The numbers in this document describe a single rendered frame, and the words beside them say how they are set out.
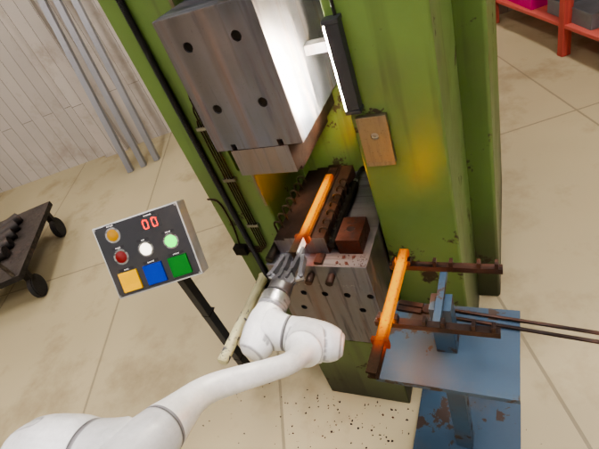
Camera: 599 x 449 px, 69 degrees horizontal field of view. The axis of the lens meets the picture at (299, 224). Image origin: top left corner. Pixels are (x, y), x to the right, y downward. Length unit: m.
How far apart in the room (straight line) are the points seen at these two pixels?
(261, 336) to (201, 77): 0.72
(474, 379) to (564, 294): 1.19
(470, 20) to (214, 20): 0.85
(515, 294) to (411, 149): 1.34
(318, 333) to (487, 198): 1.10
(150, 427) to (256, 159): 0.80
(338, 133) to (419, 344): 0.86
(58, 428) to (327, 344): 0.63
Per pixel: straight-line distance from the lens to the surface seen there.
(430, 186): 1.43
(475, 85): 1.73
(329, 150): 1.85
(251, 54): 1.18
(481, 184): 1.97
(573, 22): 4.58
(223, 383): 1.03
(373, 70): 1.25
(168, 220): 1.64
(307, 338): 1.17
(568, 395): 2.22
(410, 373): 1.44
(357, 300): 1.60
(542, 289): 2.53
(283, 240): 1.56
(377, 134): 1.32
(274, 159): 1.32
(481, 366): 1.44
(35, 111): 6.13
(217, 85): 1.27
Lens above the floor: 1.94
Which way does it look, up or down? 37 degrees down
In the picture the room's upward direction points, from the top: 23 degrees counter-clockwise
